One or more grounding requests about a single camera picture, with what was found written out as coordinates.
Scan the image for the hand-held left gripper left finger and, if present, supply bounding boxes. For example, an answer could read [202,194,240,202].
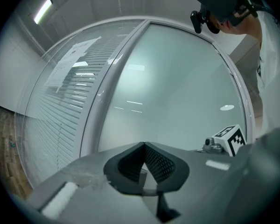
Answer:
[103,142,145,195]

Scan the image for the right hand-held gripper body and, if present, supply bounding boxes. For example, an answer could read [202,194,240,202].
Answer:
[197,124,247,157]

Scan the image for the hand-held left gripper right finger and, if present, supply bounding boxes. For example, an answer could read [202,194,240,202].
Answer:
[144,142,190,223]

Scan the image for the frosted glass door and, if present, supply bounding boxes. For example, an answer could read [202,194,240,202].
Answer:
[98,23,248,153]

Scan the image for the glass partition with blinds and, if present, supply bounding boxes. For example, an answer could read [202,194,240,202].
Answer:
[21,20,147,189]

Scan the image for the person's white shirt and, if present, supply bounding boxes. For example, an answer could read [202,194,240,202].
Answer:
[256,10,280,135]

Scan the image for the person's head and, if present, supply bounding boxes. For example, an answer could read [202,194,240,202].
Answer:
[207,8,263,42]

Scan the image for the white paper notice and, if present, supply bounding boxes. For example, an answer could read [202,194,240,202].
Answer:
[44,37,101,93]

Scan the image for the ceiling light strip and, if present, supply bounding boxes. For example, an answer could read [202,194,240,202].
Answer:
[34,0,54,24]

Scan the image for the black head camera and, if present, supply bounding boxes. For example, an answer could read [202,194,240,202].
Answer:
[190,10,205,34]

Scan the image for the black head mount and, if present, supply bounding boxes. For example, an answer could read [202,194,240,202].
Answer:
[232,0,275,27]

